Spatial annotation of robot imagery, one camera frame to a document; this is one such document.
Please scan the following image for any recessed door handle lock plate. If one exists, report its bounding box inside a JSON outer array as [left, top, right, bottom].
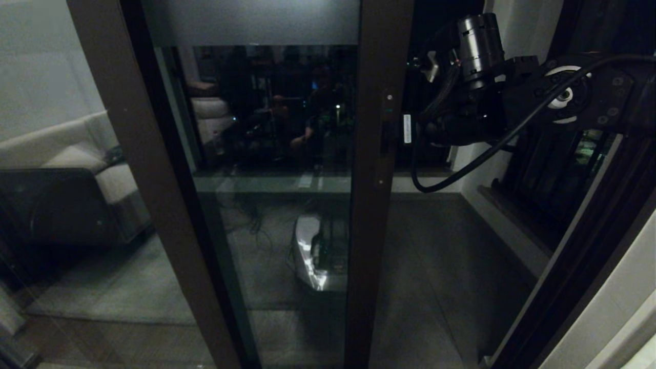
[[377, 90, 399, 189]]

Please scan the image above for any brown framed sliding glass door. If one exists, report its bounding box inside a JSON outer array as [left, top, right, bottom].
[[128, 0, 416, 369]]

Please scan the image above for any black metal balcony railing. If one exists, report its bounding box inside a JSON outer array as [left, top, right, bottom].
[[395, 61, 473, 171]]

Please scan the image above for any dark stone balcony ledge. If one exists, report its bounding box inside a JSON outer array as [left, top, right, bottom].
[[392, 169, 458, 179]]

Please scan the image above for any dark stone window sill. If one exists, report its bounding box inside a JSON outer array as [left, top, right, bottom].
[[477, 184, 557, 258]]

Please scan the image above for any dark brown door jamb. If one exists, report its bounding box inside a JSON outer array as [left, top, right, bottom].
[[484, 49, 656, 369]]

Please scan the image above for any brown framed fixed glass panel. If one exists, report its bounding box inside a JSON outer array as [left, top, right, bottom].
[[0, 0, 242, 369]]

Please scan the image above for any light beige sofa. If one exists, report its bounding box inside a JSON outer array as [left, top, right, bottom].
[[0, 112, 154, 248]]

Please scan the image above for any light grey rug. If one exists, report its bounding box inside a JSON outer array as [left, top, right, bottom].
[[23, 233, 199, 327]]

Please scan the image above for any dark grey upholstered seat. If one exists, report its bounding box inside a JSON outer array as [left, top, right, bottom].
[[0, 168, 124, 252]]

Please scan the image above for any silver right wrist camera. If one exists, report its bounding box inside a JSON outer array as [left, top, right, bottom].
[[422, 50, 442, 84]]

